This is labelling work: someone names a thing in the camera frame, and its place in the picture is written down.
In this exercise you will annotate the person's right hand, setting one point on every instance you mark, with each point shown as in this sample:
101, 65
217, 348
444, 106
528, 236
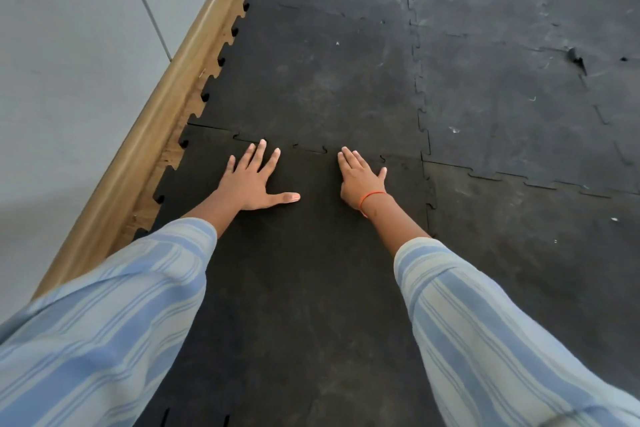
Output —
359, 184

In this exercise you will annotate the person's left hand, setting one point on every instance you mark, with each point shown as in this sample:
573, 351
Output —
245, 189

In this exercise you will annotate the person's left little finger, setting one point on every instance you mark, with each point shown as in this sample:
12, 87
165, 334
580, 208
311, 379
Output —
230, 164

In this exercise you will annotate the person's left thumb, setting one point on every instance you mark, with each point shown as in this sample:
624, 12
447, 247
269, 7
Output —
284, 198

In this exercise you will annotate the person's right middle finger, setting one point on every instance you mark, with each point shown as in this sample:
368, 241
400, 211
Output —
352, 157

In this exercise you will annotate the person's right little finger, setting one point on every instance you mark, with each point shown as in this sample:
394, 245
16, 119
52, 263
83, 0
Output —
382, 174

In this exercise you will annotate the person's left middle finger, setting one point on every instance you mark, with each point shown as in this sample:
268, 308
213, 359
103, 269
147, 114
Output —
259, 155

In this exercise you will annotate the person's left forearm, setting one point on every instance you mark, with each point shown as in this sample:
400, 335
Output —
212, 214

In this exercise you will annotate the person's right forearm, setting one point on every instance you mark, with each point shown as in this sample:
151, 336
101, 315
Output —
392, 224

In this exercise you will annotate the black interlocking foam mat tiles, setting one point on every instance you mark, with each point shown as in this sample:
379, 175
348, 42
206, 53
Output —
320, 76

